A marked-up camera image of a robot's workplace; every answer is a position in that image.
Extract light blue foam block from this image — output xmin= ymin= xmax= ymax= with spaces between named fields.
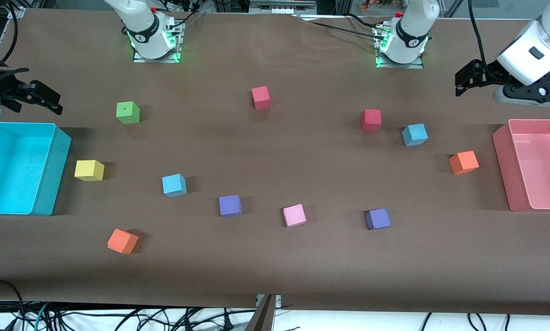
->
xmin=162 ymin=173 xmax=187 ymax=198
xmin=402 ymin=123 xmax=429 ymax=147

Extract cyan plastic bin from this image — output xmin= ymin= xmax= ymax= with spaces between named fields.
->
xmin=0 ymin=122 xmax=72 ymax=217

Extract orange foam block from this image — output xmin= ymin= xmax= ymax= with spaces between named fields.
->
xmin=449 ymin=150 xmax=480 ymax=175
xmin=107 ymin=228 xmax=139 ymax=255

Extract yellow foam block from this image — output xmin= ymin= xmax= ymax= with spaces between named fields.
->
xmin=74 ymin=160 xmax=105 ymax=182

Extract green foam block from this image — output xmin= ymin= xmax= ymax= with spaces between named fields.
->
xmin=116 ymin=101 xmax=141 ymax=125

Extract pink plastic bin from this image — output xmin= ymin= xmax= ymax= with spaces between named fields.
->
xmin=492 ymin=119 xmax=550 ymax=212

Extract red foam block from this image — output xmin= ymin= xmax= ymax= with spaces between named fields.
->
xmin=251 ymin=86 xmax=272 ymax=110
xmin=361 ymin=109 xmax=382 ymax=132

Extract purple foam block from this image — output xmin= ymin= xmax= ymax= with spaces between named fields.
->
xmin=366 ymin=208 xmax=391 ymax=230
xmin=219 ymin=195 xmax=242 ymax=218

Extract pink foam block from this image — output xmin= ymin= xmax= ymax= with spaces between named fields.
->
xmin=283 ymin=204 xmax=307 ymax=228

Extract brown paper table cover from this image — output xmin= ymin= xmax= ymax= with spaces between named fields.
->
xmin=0 ymin=8 xmax=550 ymax=316

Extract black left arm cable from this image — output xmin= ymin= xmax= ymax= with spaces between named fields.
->
xmin=467 ymin=0 xmax=490 ymax=66

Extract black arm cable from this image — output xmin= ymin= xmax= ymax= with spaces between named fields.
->
xmin=0 ymin=0 xmax=20 ymax=91
xmin=467 ymin=0 xmax=490 ymax=66

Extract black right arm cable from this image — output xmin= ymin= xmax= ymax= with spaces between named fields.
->
xmin=0 ymin=0 xmax=20 ymax=91

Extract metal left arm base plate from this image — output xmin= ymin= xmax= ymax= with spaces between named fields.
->
xmin=373 ymin=23 xmax=425 ymax=69

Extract black base power cable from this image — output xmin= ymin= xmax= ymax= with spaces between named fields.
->
xmin=303 ymin=20 xmax=382 ymax=36
xmin=346 ymin=13 xmax=387 ymax=30

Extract black floor cable loop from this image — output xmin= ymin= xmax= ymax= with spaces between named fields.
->
xmin=0 ymin=279 xmax=28 ymax=331

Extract aluminium frame rail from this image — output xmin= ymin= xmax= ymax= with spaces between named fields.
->
xmin=249 ymin=0 xmax=317 ymax=15

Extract teal floor cable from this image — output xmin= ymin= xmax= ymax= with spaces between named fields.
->
xmin=33 ymin=301 xmax=51 ymax=331

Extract silver metal bracket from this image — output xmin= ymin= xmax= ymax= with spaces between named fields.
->
xmin=256 ymin=294 xmax=283 ymax=308

